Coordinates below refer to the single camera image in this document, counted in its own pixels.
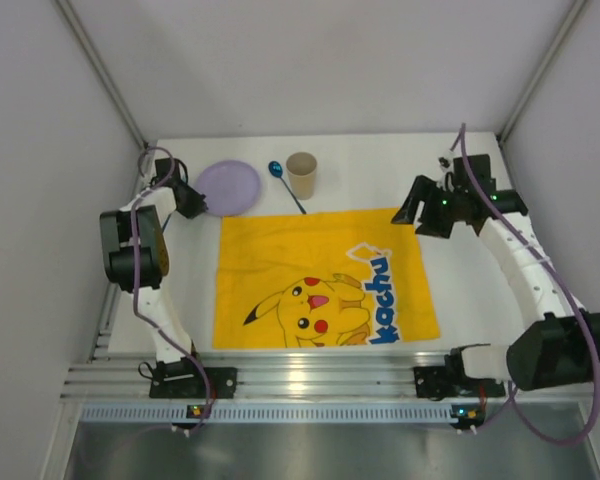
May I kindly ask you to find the blue plastic fork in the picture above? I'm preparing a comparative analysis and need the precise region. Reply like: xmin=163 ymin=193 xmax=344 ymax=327
xmin=161 ymin=215 xmax=171 ymax=233

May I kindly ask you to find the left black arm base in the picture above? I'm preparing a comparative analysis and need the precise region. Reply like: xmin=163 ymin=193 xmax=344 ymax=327
xmin=142 ymin=359 xmax=238 ymax=400

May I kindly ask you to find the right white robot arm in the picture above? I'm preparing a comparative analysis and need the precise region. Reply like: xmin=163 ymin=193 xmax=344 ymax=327
xmin=392 ymin=154 xmax=600 ymax=391

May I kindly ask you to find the aluminium mounting rail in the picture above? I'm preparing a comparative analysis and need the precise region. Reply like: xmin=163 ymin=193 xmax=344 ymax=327
xmin=59 ymin=284 xmax=600 ymax=401

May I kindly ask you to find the yellow pikachu cloth mat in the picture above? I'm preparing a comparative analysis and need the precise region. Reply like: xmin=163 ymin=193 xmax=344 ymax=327
xmin=213 ymin=209 xmax=440 ymax=350

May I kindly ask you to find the purple plastic plate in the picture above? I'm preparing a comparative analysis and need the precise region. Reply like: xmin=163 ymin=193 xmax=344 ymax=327
xmin=194 ymin=160 xmax=262 ymax=217

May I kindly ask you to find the white slotted cable duct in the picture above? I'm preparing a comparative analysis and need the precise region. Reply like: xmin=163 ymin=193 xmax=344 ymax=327
xmin=80 ymin=402 xmax=483 ymax=426

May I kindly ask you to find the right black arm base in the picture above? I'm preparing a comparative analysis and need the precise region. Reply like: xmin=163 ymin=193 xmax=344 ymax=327
xmin=413 ymin=347 xmax=505 ymax=401

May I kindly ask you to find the blue metallic spoon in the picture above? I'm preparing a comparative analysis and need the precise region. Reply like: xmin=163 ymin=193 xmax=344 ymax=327
xmin=268 ymin=161 xmax=307 ymax=215

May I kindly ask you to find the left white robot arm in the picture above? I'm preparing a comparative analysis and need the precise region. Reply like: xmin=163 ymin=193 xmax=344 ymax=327
xmin=99 ymin=155 xmax=207 ymax=365

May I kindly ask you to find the beige paper cup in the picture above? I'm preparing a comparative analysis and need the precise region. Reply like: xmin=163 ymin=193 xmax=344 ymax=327
xmin=286 ymin=152 xmax=317 ymax=200

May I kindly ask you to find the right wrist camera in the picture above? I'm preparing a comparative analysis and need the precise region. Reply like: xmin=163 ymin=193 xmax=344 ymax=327
xmin=438 ymin=149 xmax=455 ymax=175

